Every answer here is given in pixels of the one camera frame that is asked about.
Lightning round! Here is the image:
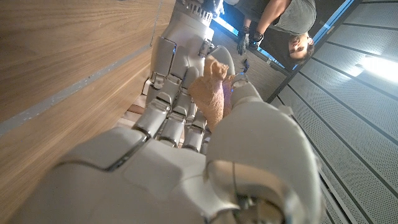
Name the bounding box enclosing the person's black gloved right hand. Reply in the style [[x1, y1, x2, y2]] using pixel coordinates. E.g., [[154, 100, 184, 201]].
[[248, 30, 266, 51]]

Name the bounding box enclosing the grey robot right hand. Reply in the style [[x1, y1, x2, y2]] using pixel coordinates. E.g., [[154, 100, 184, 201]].
[[9, 80, 326, 224]]

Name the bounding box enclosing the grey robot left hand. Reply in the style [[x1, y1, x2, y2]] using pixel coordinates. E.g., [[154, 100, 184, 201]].
[[144, 11, 236, 126]]

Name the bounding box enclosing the person's black gloved left hand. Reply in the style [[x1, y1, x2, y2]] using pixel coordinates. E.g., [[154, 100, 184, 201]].
[[236, 26, 251, 56]]

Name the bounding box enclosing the person in grey t-shirt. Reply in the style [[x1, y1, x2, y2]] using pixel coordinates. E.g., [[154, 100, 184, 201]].
[[229, 0, 318, 65]]

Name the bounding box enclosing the dark grey mesh panel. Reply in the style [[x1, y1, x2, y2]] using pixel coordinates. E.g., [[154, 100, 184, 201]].
[[270, 0, 398, 224]]

